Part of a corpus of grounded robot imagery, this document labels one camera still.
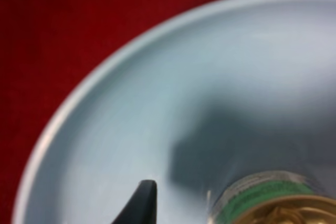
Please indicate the small tin can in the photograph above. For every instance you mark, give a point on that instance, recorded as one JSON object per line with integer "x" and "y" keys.
{"x": 273, "y": 197}

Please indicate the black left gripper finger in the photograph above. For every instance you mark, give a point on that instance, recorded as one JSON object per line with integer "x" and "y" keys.
{"x": 142, "y": 206}

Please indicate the large light blue plate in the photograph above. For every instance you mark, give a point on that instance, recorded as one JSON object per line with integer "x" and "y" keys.
{"x": 219, "y": 92}

